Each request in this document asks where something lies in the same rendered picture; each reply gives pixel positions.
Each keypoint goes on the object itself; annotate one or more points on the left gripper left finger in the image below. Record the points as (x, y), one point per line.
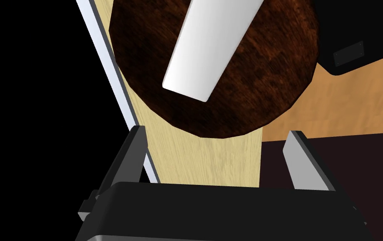
(129, 160)

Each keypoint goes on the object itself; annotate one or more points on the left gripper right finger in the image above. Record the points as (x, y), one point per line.
(303, 167)

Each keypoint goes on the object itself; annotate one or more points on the pale wood panel white edge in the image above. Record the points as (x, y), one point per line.
(205, 160)

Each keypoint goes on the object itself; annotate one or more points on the dark brown round table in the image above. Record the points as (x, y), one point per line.
(265, 77)

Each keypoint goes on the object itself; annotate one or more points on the black rounded block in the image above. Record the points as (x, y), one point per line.
(352, 30)

